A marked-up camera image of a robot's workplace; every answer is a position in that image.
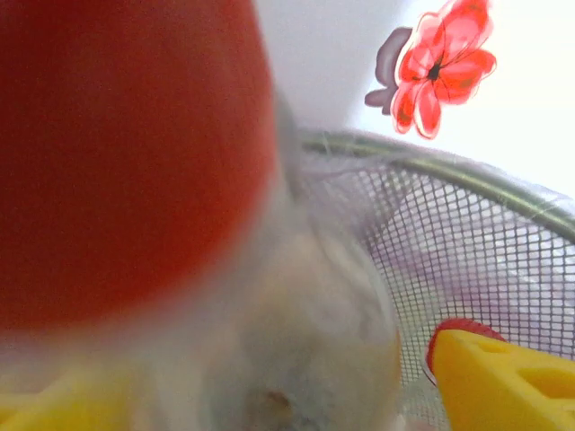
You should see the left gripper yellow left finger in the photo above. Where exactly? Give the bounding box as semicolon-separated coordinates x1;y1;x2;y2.
0;371;150;431

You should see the clear cola bottle red label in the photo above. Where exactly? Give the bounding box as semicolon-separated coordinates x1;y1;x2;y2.
424;317;509;387
0;0;403;431

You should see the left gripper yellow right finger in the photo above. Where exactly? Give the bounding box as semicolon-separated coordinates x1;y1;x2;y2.
429;329;575;431

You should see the clear plastic bin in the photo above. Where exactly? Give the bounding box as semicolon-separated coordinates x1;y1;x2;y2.
294;128;575;431

